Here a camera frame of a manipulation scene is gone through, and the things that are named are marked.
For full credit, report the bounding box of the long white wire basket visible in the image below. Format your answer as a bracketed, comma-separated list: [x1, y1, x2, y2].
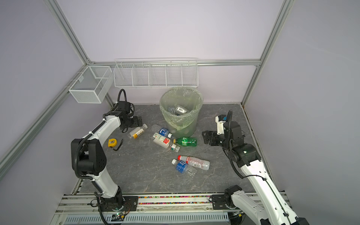
[113, 58, 199, 88]

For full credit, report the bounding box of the yellow tape measure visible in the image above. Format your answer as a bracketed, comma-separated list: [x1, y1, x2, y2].
[108, 138, 117, 148]

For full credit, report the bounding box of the clear bottle blue label white cap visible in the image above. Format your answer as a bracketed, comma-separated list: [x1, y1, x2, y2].
[151, 124, 173, 139]

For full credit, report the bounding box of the clear bottle red cap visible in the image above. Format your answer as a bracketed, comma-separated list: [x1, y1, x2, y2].
[178, 155, 210, 171]

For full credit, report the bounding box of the green bin liner bag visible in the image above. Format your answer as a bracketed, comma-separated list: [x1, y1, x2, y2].
[159, 86, 203, 131]

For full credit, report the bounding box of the clear bottle yellow label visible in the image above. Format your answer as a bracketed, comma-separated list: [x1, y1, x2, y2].
[128, 124, 148, 139]

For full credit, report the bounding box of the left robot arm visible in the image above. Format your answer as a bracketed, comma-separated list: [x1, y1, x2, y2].
[71, 100, 142, 211]

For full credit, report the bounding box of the grey mesh waste bin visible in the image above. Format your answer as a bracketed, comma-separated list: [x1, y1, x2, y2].
[159, 87, 203, 138]

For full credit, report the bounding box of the square bottle red green label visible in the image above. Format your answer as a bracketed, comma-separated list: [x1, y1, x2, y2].
[153, 133, 180, 152]

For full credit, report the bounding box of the small green plastic bottle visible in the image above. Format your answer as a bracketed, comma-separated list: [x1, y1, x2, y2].
[173, 137, 197, 147]

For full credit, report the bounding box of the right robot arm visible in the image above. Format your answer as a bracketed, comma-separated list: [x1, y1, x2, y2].
[202, 121, 308, 225]

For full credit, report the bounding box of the small white wire basket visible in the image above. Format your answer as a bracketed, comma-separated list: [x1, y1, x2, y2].
[69, 66, 114, 104]

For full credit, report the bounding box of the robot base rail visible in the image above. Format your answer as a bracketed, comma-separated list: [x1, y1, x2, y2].
[50, 193, 290, 225]

